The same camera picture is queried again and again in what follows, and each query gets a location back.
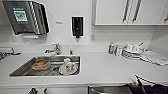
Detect white wall cabinet three doors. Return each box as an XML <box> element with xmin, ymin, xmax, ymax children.
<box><xmin>92</xmin><ymin>0</ymin><xmax>168</xmax><ymax>27</ymax></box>

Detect blue dish soap bottle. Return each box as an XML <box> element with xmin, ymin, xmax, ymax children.
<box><xmin>108</xmin><ymin>42</ymin><xmax>116</xmax><ymax>56</ymax></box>

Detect white wall outlet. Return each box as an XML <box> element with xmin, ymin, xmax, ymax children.
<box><xmin>89</xmin><ymin>33</ymin><xmax>96</xmax><ymax>43</ymax></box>

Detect black soap dispenser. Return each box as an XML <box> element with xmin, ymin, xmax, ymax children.
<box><xmin>70</xmin><ymin>15</ymin><xmax>85</xmax><ymax>41</ymax></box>

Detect grey paper towel dispenser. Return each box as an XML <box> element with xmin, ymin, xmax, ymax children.
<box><xmin>2</xmin><ymin>0</ymin><xmax>51</xmax><ymax>36</ymax></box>

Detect small chrome sink button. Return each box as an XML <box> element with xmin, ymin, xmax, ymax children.
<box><xmin>68</xmin><ymin>49</ymin><xmax>74</xmax><ymax>56</ymax></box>

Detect orange sponge container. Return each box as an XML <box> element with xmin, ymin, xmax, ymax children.
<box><xmin>31</xmin><ymin>59</ymin><xmax>52</xmax><ymax>71</ymax></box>

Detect small white bottle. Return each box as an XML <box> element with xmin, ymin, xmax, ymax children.
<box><xmin>114</xmin><ymin>44</ymin><xmax>123</xmax><ymax>57</ymax></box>

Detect chrome sink faucet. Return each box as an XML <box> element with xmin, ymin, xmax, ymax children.
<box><xmin>43</xmin><ymin>43</ymin><xmax>63</xmax><ymax>56</ymax></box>

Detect stainless steel sink basin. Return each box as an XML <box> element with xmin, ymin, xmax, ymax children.
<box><xmin>8</xmin><ymin>54</ymin><xmax>82</xmax><ymax>78</ymax></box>

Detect white plate stack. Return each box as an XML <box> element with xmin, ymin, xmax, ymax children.
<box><xmin>121</xmin><ymin>48</ymin><xmax>145</xmax><ymax>61</ymax></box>

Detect white base cabinet with doors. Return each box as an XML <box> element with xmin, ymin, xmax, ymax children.
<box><xmin>0</xmin><ymin>87</ymin><xmax>88</xmax><ymax>94</ymax></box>

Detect stainless steel dishwasher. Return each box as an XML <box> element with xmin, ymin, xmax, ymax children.
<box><xmin>88</xmin><ymin>85</ymin><xmax>135</xmax><ymax>94</ymax></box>

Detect white mug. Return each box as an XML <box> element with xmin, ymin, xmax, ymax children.
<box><xmin>63</xmin><ymin>58</ymin><xmax>73</xmax><ymax>73</ymax></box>

